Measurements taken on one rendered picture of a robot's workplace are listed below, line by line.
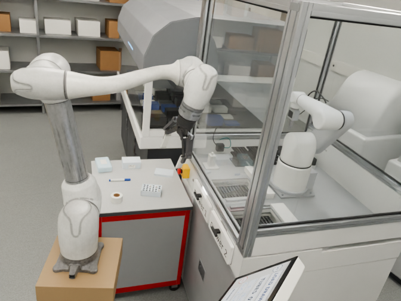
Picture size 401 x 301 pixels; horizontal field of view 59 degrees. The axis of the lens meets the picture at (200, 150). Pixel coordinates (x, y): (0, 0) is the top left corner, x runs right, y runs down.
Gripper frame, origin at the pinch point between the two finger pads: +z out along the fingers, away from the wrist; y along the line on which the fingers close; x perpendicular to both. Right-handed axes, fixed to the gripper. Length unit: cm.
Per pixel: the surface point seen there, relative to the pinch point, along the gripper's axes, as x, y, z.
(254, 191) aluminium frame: 21.4, 30.7, -4.9
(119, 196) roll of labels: 9, -37, 63
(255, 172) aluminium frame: 21.1, 26.7, -11.8
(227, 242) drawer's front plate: 28, 29, 31
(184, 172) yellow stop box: 50, -36, 48
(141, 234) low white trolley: 22, -20, 81
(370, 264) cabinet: 100, 69, 26
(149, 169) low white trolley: 46, -63, 69
